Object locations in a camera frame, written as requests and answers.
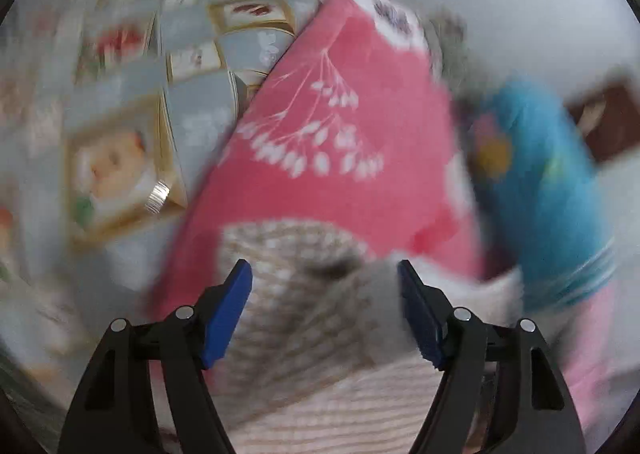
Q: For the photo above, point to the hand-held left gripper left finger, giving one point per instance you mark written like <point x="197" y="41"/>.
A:
<point x="227" y="319"/>

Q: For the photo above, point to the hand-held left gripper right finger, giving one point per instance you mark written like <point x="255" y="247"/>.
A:
<point x="420" y="319"/>

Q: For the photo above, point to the tan white checked knit cardigan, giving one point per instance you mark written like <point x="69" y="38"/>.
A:
<point x="310" y="324"/>

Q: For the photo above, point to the blue patterned pillow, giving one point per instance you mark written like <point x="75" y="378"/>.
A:
<point x="540" y="194"/>

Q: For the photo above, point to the pink white quilt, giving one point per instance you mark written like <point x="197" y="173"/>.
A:
<point x="595" y="334"/>

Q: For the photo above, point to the pink fleece blanket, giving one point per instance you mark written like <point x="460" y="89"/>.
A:
<point x="360" y="84"/>

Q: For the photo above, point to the grey-green crumpled cloth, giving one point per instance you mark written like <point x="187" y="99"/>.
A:
<point x="455" y="49"/>

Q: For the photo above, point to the brown door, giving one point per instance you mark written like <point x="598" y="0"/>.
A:
<point x="612" y="124"/>

